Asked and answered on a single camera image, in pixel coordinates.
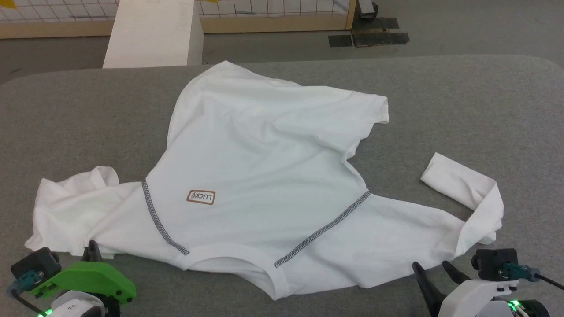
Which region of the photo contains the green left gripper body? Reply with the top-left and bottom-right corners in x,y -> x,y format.
31,261 -> 137,305

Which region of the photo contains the light wooden panel frame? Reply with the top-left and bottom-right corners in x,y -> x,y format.
0,0 -> 357,39

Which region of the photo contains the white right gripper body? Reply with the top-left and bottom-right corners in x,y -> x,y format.
438,279 -> 519,317

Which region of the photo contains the long black floor tape patch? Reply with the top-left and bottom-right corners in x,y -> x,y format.
352,32 -> 409,47

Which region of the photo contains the white long-sleeve shirt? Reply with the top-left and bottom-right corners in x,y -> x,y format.
24,60 -> 504,301

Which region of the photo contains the dark grey floor tape patch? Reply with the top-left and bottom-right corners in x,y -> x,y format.
352,18 -> 399,30

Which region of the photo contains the white rectangular block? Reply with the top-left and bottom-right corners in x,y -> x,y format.
102,0 -> 204,69

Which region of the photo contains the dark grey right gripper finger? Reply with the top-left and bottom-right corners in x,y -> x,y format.
442,261 -> 471,285
412,261 -> 445,316

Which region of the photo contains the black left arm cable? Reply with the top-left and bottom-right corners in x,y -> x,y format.
9,286 -> 42,315

